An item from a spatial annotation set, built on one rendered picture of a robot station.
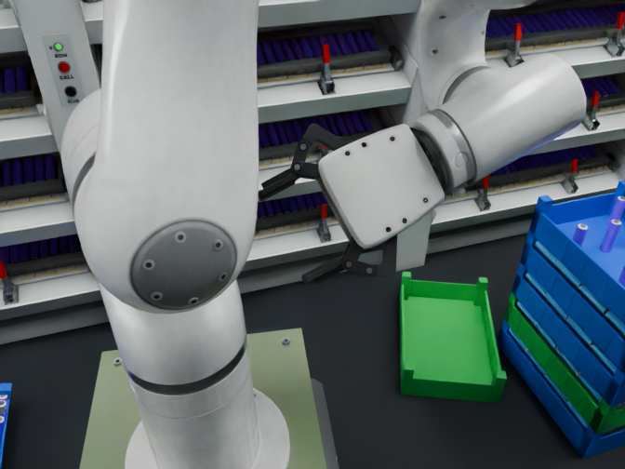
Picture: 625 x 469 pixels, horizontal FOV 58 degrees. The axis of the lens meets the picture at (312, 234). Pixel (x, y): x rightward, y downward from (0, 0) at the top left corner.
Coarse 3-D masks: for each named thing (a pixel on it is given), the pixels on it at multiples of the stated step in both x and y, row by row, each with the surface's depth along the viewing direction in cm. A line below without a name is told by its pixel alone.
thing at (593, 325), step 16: (528, 240) 110; (528, 256) 111; (528, 272) 112; (544, 272) 107; (544, 288) 108; (560, 288) 104; (560, 304) 104; (576, 304) 100; (576, 320) 101; (592, 320) 97; (592, 336) 98; (608, 336) 94; (608, 352) 95; (624, 352) 91; (624, 368) 92
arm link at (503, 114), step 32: (544, 64) 55; (448, 96) 59; (480, 96) 54; (512, 96) 54; (544, 96) 54; (576, 96) 54; (480, 128) 53; (512, 128) 53; (544, 128) 54; (480, 160) 54; (512, 160) 56
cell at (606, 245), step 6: (612, 222) 101; (618, 222) 100; (612, 228) 101; (618, 228) 101; (606, 234) 102; (612, 234) 101; (606, 240) 102; (612, 240) 102; (606, 246) 103; (612, 246) 103
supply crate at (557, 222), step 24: (624, 192) 109; (552, 216) 109; (576, 216) 111; (600, 216) 113; (624, 216) 112; (552, 240) 103; (600, 240) 107; (624, 240) 107; (576, 264) 98; (600, 264) 93; (624, 264) 101; (600, 288) 94; (624, 288) 89; (624, 312) 89
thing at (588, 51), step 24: (552, 0) 135; (600, 0) 139; (624, 0) 140; (504, 24) 130; (528, 24) 131; (552, 24) 132; (576, 24) 133; (600, 24) 134; (624, 24) 134; (504, 48) 127; (528, 48) 129; (552, 48) 129; (576, 48) 130; (600, 48) 132; (624, 48) 129; (576, 72) 129; (600, 72) 132; (624, 72) 135
